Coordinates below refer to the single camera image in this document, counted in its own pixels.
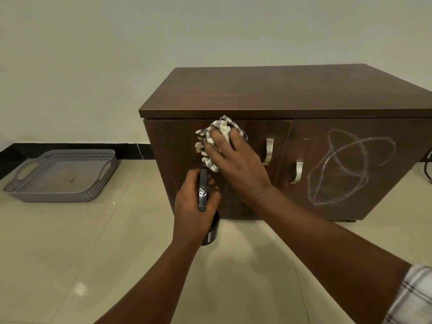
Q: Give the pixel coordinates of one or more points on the person's left hand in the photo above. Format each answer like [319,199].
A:
[189,215]

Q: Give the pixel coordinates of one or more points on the person's right hand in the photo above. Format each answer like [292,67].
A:
[241,165]

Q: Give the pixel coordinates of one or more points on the person's right little finger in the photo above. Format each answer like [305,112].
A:
[239,136]

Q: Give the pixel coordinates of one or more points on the person's left thumb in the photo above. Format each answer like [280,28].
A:
[213,200]

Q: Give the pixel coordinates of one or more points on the black spray bottle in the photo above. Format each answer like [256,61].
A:
[203,195]

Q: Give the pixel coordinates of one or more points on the white patterned cleaning cloth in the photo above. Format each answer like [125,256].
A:
[223,127]

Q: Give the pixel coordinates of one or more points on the person's right forearm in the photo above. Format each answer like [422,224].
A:
[320,253]

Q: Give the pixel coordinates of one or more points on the person's left forearm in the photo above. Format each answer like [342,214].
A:
[152,286]

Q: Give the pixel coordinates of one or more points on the brown wooden cabinet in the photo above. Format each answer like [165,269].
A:
[270,91]

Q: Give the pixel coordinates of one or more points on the cabinet door without scribble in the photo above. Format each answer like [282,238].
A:
[168,158]

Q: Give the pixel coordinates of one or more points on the cabinet door with chalk scribble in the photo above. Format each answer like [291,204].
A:
[378,185]

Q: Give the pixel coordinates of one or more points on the grey perforated plastic tray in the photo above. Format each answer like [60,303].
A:
[64,173]

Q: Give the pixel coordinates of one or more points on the white plaid shirt sleeve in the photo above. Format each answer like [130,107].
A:
[413,296]

